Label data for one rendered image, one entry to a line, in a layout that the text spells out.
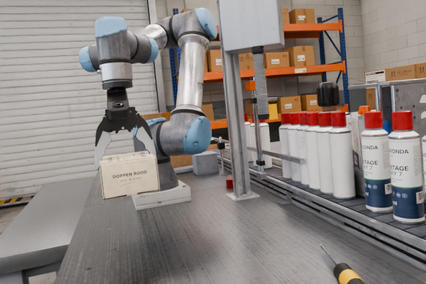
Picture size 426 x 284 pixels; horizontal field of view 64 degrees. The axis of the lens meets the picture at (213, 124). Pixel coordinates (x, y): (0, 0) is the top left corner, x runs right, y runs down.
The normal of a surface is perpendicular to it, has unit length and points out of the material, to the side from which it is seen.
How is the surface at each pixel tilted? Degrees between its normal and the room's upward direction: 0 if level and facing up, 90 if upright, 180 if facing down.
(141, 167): 90
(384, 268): 0
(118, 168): 90
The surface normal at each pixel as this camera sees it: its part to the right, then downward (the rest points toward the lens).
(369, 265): -0.10, -0.99
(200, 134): 0.90, 0.02
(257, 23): -0.33, 0.08
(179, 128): -0.41, -0.34
